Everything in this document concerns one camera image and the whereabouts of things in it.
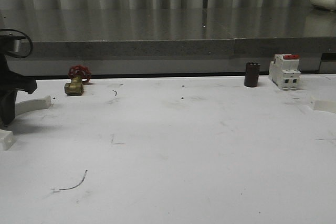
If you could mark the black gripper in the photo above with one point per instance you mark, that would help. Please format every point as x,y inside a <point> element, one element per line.
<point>12,81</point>

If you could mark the white half clamp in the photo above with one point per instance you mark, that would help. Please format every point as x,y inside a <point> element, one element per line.
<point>7,139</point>
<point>323,105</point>

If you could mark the brass valve red handwheel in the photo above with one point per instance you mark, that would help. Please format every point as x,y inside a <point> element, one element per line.
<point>79,75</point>

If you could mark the grey stone counter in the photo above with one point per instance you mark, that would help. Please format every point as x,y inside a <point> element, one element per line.
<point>178,41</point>

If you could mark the dark brown cylinder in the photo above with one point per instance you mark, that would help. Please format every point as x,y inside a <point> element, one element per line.
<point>251,74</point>

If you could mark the white circuit breaker red switch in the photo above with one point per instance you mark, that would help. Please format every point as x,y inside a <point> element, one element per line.
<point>283,71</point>

